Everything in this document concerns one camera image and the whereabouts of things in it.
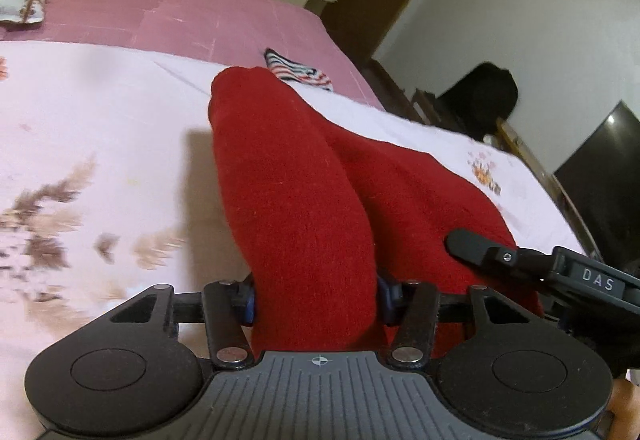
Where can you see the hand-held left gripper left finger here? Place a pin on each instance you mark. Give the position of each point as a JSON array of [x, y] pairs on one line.
[[249, 305]]

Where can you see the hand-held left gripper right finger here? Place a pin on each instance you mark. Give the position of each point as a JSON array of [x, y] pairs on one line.
[[385, 297]]

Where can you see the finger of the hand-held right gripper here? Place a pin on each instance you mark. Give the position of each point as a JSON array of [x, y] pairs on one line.
[[475, 246]]

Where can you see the red knitted sweater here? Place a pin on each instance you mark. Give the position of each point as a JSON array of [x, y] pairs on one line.
[[320, 200]]

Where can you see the person's right forearm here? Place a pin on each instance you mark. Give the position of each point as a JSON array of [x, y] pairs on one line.
[[625, 410]]

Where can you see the black television screen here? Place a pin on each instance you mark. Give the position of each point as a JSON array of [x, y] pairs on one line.
[[605, 180]]

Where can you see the black bag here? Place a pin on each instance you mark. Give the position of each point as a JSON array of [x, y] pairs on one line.
[[482, 100]]

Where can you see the white floral blanket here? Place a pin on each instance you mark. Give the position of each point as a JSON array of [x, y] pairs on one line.
[[100, 145]]

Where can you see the striped folded cloth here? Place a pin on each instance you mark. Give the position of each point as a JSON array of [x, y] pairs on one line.
[[300, 69]]

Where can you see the pink bed sheet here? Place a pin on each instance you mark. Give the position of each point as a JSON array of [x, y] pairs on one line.
[[210, 15]]

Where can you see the white patterned pillow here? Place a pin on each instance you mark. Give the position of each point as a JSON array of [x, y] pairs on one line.
[[20, 3]]

